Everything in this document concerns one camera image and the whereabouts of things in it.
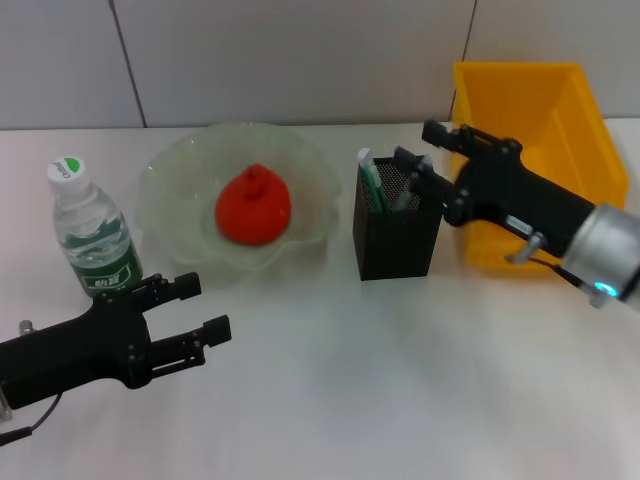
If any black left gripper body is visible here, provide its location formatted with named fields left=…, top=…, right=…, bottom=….
left=0, top=292, right=154, bottom=410

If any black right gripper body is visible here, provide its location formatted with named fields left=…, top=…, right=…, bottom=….
left=442, top=139, right=596, bottom=256

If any grey marker pen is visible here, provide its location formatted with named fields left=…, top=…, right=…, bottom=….
left=392, top=172, right=421, bottom=211

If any green pen white cap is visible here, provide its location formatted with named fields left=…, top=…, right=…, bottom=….
left=356, top=147, right=391, bottom=215

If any clear water bottle green label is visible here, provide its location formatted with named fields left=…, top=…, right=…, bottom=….
left=45, top=155, right=146, bottom=300

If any red knitted toy orange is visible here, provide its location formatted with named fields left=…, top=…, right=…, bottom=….
left=214, top=163, right=293, bottom=247

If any black mesh pen holder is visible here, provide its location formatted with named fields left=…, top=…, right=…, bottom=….
left=352, top=155, right=444, bottom=281

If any clear glass fruit plate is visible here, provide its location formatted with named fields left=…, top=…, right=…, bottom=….
left=135, top=122, right=344, bottom=274

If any yellow plastic storage bin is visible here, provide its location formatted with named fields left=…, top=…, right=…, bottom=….
left=447, top=60, right=630, bottom=279

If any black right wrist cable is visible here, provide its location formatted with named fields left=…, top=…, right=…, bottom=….
left=507, top=232, right=586, bottom=291

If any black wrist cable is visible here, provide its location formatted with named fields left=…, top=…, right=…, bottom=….
left=507, top=232, right=586, bottom=291
left=0, top=392, right=64, bottom=446

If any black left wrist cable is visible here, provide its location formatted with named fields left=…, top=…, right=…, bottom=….
left=0, top=392, right=64, bottom=446

